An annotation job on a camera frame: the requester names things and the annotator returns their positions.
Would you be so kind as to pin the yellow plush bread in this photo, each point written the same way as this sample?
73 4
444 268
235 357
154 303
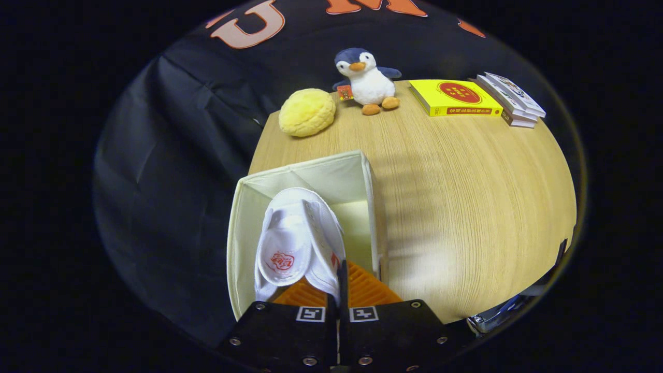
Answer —
308 111

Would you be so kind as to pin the white illustrated book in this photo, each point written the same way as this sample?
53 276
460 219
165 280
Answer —
518 96
497 93

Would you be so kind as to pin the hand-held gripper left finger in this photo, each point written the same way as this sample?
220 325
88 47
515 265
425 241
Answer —
285 336

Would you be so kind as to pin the beige fabric storage box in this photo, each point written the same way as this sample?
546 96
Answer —
331 176

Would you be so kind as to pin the white canvas shoe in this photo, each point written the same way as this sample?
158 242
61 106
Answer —
290 233

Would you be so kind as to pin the yellow book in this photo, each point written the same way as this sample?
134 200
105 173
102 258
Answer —
430 96

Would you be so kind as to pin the penguin plush toy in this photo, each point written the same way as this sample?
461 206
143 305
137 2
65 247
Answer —
370 85

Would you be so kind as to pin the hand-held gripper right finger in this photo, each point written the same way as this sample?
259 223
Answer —
343 290

